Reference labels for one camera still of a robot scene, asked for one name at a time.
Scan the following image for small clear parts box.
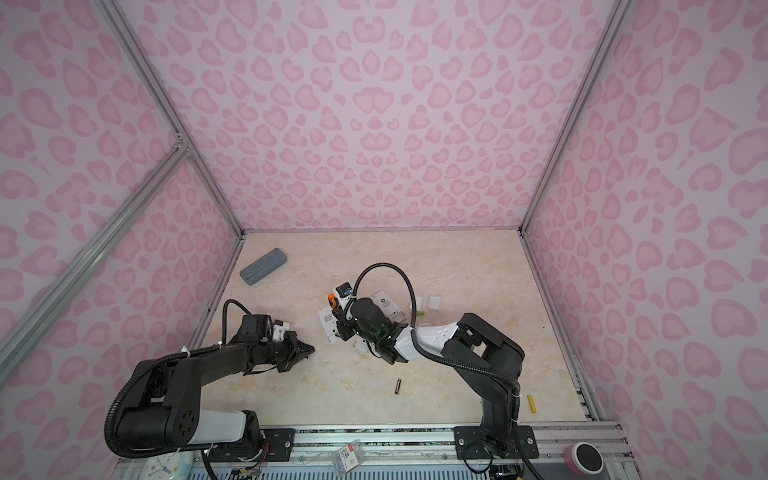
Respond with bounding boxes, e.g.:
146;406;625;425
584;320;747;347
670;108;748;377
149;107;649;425
332;441;364;476

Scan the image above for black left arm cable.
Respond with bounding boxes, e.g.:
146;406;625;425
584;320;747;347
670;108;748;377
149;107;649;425
221;298;253;346

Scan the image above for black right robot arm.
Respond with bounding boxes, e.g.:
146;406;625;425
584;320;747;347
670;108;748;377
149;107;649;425
328;294;525;458

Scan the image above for aluminium front rail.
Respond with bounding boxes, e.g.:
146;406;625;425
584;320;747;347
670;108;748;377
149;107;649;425
211;421;640;479

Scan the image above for yellow AAA battery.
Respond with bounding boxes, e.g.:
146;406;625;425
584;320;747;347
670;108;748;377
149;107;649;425
527;394;537;414

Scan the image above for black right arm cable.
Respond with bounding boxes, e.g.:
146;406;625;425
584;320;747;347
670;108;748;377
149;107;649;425
350;262;522;397

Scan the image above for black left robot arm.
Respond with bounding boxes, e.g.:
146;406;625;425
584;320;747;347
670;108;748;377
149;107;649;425
104;315;315;460

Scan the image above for white analog clock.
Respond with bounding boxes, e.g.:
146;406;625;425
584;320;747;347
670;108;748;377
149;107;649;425
139;452;194;480

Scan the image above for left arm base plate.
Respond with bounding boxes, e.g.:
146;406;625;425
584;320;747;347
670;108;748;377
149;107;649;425
208;428;295;463

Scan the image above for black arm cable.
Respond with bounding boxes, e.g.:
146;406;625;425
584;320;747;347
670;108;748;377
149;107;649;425
350;262;522;397
221;298;253;346

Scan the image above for pink tape roll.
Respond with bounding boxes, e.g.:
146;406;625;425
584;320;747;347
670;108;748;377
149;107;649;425
564;442;605;476

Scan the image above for white remote control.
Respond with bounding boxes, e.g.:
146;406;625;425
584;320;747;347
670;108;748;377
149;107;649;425
372;291;406;323
317;306;342;344
353;339;370;355

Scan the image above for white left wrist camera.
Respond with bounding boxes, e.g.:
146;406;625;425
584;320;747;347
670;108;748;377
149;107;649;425
272;320;290;343

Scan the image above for grey rectangular sponge block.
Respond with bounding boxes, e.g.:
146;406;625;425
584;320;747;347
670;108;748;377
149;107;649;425
239;248;287;285

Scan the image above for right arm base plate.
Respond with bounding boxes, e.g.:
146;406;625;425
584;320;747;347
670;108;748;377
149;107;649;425
453;425;540;461

